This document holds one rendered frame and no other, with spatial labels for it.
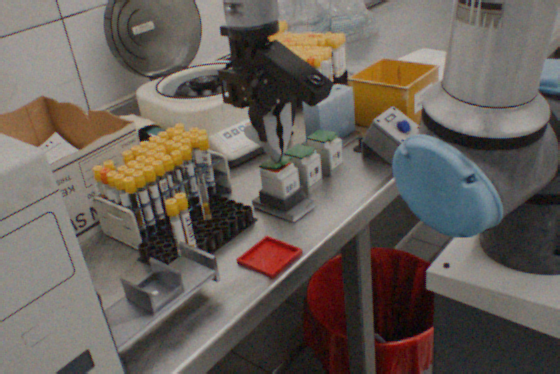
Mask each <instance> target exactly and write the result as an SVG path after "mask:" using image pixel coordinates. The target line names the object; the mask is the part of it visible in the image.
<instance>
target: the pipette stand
mask: <svg viewBox="0 0 560 374"><path fill-rule="evenodd" d="M302 108H303V116H304V125H305V134H306V141H304V142H303V143H302V144H301V145H303V146H308V145H307V137H308V136H310V135H311V134H314V133H315V132H316V131H318V130H319V129H322V130H326V131H330V132H335V133H338V139H341V140H342V147H343V146H347V145H348V144H349V143H350V142H352V141H354V140H355V139H357V138H359V137H360V136H361V132H358V131H355V118H354V100H353V87H347V86H342V85H338V84H337V85H335V86H333V87H332V90H331V92H330V94H329V96H328V98H327V99H324V100H323V101H321V102H320V103H318V104H317V105H315V106H314V107H310V106H309V105H307V104H306V103H305V102H303V101H302Z"/></svg>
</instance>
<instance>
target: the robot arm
mask: <svg viewBox="0 0 560 374"><path fill-rule="evenodd" d="M222 4H223V9H224V15H225V21H226V24H227V25H228V26H226V25H223V26H220V27H219V30H220V36H223V37H228V40H229V45H230V51H231V62H230V63H226V65H225V67H223V68H221V69H219V70H218V73H219V78H220V89H221V94H222V99H223V103H226V104H230V105H232V106H233V107H234V108H238V109H244V108H246V107H249V109H248V116H249V120H250V122H251V124H248V125H246V126H244V128H243V133H244V135H245V136H246V137H247V138H248V139H249V140H251V141H252V142H254V143H255V144H257V145H258V146H262V147H263V148H264V150H265V151H266V153H267V156H268V157H269V158H271V159H272V160H273V161H274V162H279V161H280V160H281V159H282V158H283V155H284V153H285V150H286V147H287V146H288V143H289V140H290V134H291V129H292V126H293V125H294V120H295V113H296V107H297V97H298V98H299V99H302V101H303V102H305V103H306V104H307V105H309V106H310V107H314V106H315V105H317V104H318V103H320V102H321V101H323V100H324V99H327V98H328V96H329V94H330V92H331V90H332V87H333V86H334V82H333V81H331V80H330V79H329V78H327V77H326V75H323V74H322V73H320V72H319V71H318V70H316V69H315V68H314V67H313V66H312V65H311V64H309V63H307V62H305V61H304V60H303V59H302V58H301V57H300V56H298V55H297V54H296V53H294V52H292V51H290V49H289V48H287V47H286V46H285V45H283V44H282V43H281V42H279V40H272V41H270V42H269V39H268V37H271V36H273V35H275V34H277V33H278V32H279V20H278V19H279V4H278V0H222ZM559 6H560V0H454V1H453V7H452V14H451V20H450V27H449V33H448V39H447V46H446V52H445V59H444V72H443V78H442V80H440V81H438V82H437V83H435V84H433V85H432V86H431V87H429V88H428V89H427V91H426V92H425V94H424V97H423V100H422V108H421V122H420V129H419V132H418V134H414V135H411V136H409V137H408V138H406V139H405V140H404V142H403V143H402V144H401V145H400V146H398V148H397V151H396V153H395V155H394V158H393V174H394V179H395V181H396V184H397V189H398V191H399V193H400V194H401V196H402V198H403V199H404V200H405V201H406V203H407V204H408V205H409V208H410V210H411V211H412V212H413V213H414V214H415V215H416V216H417V217H419V218H420V219H421V221H422V222H423V223H425V224H426V225H427V226H429V227H430V228H432V229H434V230H436V231H438V232H440V233H442V234H444V235H446V236H450V237H454V238H469V237H473V236H476V235H478V234H479V236H480V246H481V248H482V250H483V251H484V252H485V253H486V254H487V255H488V256H489V257H491V258H492V260H494V261H495V262H497V263H499V264H502V265H504V266H506V267H508V268H511V269H514V270H516V271H520V272H524V273H528V274H534V275H543V276H560V60H552V59H546V57H547V53H548V50H549V46H550V42H551V39H552V31H553V27H554V24H555V21H556V17H557V14H558V10H559ZM231 67H232V68H231ZM229 68H231V69H230V70H227V69H229ZM222 80H225V81H226V84H227V89H228V95H229V97H227V96H225V92H224V87H223V82H222ZM267 111H268V112H267Z"/></svg>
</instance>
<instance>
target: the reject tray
mask: <svg viewBox="0 0 560 374"><path fill-rule="evenodd" d="M301 254H302V249H301V248H299V247H296V246H293V245H291V244H289V243H286V242H284V241H281V240H277V239H274V238H272V237H269V236H265V237H264V238H263V239H262V240H259V241H258V242H257V243H255V245H254V246H252V247H251V248H250V249H249V250H247V251H246V252H244V253H243V254H242V255H241V256H239V257H238V258H237V259H236V262H237V264H241V265H243V266H244V267H247V268H249V269H251V270H254V271H255V272H257V273H259V274H262V275H266V276H268V277H270V278H272V279H273V278H275V277H276V276H277V275H279V273H280V272H282V271H283V270H284V269H285V268H286V267H287V266H289V265H290V264H291V263H292V262H293V261H294V260H296V259H297V258H298V257H299V256H300V255H301Z"/></svg>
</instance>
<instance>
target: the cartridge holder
mask: <svg viewBox="0 0 560 374"><path fill-rule="evenodd" d="M258 192H259V195H258V196H257V197H255V199H253V200H252V205H253V206H254V207H256V208H258V209H261V210H263V211H266V212H268V213H270V214H273V215H275V216H278V217H282V218H285V219H287V220H290V221H291V222H295V221H296V220H298V219H299V218H300V217H302V216H303V215H305V214H306V213H307V212H309V211H310V210H311V209H313V208H314V206H315V204H314V200H312V199H309V198H307V197H305V194H304V186H302V185H300V188H298V189H297V190H296V191H294V192H293V193H291V194H289V195H288V196H286V197H285V198H281V197H279V196H277V195H274V194H271V193H267V192H264V191H263V189H261V190H260V191H258Z"/></svg>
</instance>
